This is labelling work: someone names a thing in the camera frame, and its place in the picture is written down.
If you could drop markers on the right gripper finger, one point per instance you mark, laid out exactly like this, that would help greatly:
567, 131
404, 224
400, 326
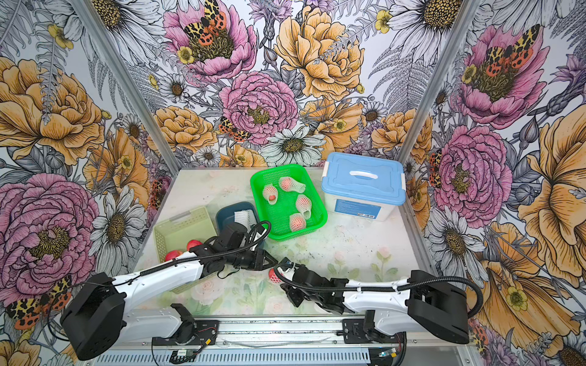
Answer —
286, 265
295, 296

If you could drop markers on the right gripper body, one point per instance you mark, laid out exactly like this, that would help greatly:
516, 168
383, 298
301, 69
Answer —
315, 298

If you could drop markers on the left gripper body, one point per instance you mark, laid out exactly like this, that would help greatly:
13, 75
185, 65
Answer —
244, 258

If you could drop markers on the bare red apple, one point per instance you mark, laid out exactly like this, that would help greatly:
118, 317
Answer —
174, 254
193, 244

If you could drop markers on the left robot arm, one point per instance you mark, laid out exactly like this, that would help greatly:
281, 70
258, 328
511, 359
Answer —
106, 311

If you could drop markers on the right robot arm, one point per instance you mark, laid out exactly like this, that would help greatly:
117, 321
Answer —
440, 305

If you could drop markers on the dark teal plastic tub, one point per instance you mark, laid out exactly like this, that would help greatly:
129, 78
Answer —
225, 216

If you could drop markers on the pale green perforated basket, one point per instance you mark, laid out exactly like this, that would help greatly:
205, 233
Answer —
175, 233

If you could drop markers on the bright green plastic basket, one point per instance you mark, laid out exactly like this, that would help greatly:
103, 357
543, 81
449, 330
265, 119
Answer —
279, 213

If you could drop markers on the blue lidded storage box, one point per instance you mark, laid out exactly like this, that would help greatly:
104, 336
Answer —
363, 186

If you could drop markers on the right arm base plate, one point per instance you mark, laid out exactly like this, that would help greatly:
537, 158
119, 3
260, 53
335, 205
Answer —
362, 331

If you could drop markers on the aluminium front rail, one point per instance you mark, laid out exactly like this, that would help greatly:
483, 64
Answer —
291, 341

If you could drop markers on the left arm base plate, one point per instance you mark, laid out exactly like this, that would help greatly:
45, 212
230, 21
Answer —
201, 333

